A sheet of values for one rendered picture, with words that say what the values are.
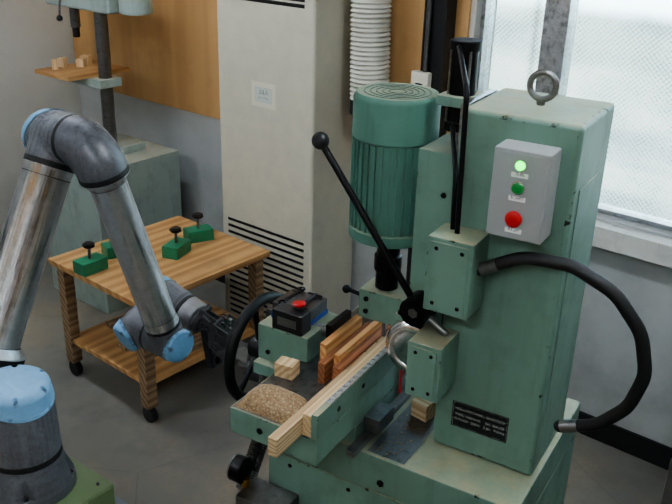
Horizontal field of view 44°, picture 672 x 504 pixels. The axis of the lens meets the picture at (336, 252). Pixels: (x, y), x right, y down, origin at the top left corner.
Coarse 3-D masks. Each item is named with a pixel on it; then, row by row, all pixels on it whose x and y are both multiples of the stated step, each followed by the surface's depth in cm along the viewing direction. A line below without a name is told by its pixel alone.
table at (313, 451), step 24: (264, 360) 191; (312, 360) 186; (288, 384) 176; (312, 384) 177; (384, 384) 182; (240, 408) 168; (360, 408) 173; (240, 432) 169; (264, 432) 165; (336, 432) 166; (312, 456) 161
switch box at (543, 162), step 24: (504, 144) 141; (528, 144) 141; (504, 168) 140; (528, 168) 138; (552, 168) 137; (504, 192) 141; (528, 192) 139; (552, 192) 141; (504, 216) 143; (528, 216) 141; (552, 216) 144; (528, 240) 142
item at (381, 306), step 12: (360, 288) 182; (372, 288) 182; (360, 300) 182; (372, 300) 181; (384, 300) 179; (396, 300) 177; (360, 312) 184; (372, 312) 182; (384, 312) 180; (396, 312) 178
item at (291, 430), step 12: (360, 360) 179; (300, 408) 161; (288, 420) 158; (300, 420) 158; (276, 432) 154; (288, 432) 155; (300, 432) 159; (276, 444) 152; (288, 444) 156; (276, 456) 153
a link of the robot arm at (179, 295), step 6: (168, 282) 225; (174, 282) 227; (168, 288) 224; (174, 288) 224; (180, 288) 225; (174, 294) 223; (180, 294) 223; (186, 294) 224; (192, 294) 226; (174, 300) 222; (180, 300) 222; (186, 300) 222; (174, 306) 222; (180, 306) 221
